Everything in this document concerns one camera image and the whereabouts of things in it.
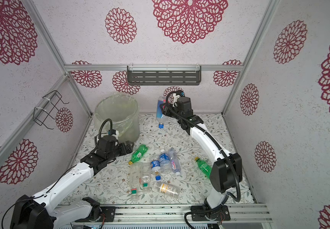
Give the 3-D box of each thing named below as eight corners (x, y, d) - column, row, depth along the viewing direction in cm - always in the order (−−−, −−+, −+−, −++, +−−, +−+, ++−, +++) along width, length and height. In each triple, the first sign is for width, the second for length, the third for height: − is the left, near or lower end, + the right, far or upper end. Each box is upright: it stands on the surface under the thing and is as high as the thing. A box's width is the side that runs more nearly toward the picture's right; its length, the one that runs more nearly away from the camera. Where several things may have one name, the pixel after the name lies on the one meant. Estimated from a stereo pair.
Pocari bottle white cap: (159, 173, 90) (159, 169, 85) (159, 153, 99) (159, 148, 95) (171, 173, 90) (171, 169, 85) (170, 153, 99) (170, 148, 95)
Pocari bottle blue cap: (151, 181, 87) (150, 178, 83) (150, 158, 96) (150, 154, 92) (161, 180, 87) (160, 177, 83) (159, 158, 97) (159, 154, 93)
